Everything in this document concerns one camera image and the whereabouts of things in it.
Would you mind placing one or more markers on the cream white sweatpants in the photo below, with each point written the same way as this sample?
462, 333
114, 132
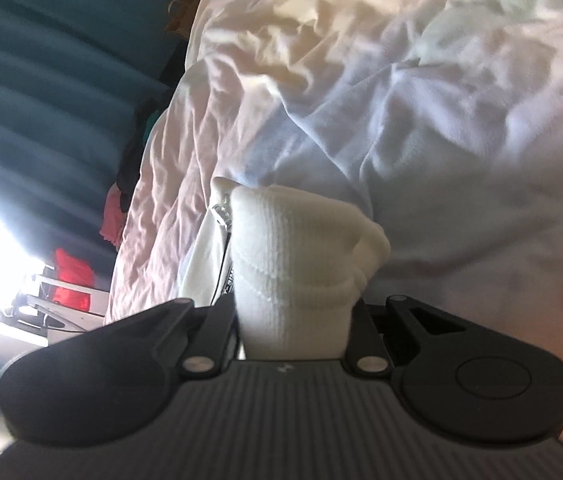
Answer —
297, 263

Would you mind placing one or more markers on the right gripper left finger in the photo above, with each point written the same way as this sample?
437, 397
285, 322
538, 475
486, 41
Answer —
215, 343

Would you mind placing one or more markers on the pile of assorted clothes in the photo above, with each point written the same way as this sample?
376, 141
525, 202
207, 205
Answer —
181, 16

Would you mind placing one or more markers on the pastel pink bed sheet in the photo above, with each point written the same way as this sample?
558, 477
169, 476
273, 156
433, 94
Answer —
442, 120

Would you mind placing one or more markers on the garment steamer stand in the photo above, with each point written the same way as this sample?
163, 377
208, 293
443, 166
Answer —
38, 314

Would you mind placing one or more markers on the red cloth on steamer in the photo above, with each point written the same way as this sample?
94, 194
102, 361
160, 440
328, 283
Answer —
75, 271

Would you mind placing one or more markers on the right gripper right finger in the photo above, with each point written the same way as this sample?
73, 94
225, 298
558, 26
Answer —
365, 353

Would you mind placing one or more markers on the blue curtain right panel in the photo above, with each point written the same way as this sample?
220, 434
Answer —
72, 75

